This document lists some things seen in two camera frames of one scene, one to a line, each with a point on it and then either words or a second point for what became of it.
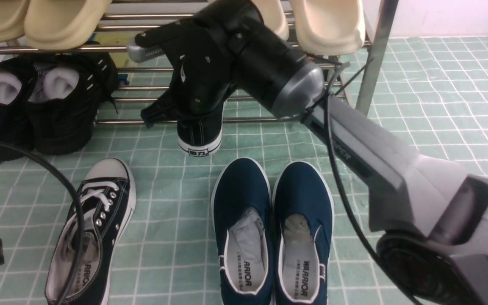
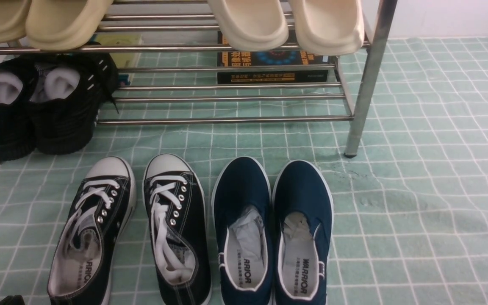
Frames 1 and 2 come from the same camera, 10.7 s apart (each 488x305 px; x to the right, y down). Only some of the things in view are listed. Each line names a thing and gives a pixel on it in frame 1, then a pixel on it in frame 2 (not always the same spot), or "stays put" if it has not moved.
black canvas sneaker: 109,194 stays put
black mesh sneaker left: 1,90 stays put
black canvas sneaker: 200,135 -> 178,221
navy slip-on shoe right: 302,221 stays put
